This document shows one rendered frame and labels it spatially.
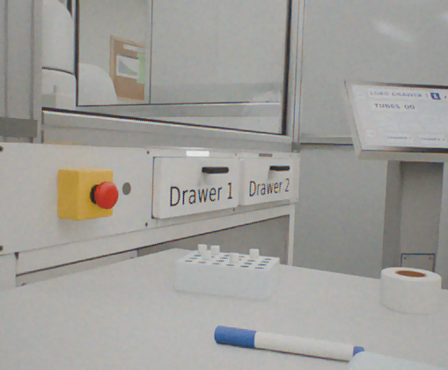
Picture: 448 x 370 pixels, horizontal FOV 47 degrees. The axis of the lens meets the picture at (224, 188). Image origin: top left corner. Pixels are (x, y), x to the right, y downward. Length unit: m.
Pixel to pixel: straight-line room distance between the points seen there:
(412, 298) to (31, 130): 0.53
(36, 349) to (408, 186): 1.48
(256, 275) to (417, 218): 1.24
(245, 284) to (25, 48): 0.42
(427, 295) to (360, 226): 2.05
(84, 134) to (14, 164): 0.13
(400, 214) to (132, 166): 1.14
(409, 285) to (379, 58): 2.12
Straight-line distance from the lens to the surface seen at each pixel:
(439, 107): 1.88
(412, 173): 1.82
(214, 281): 0.66
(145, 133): 0.91
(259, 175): 1.25
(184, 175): 0.98
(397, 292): 0.65
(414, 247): 1.85
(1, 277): 0.74
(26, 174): 0.73
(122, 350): 0.50
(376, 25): 2.74
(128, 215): 0.89
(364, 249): 2.70
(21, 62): 0.74
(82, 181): 0.74
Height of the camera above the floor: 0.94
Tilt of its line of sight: 4 degrees down
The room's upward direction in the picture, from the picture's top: 2 degrees clockwise
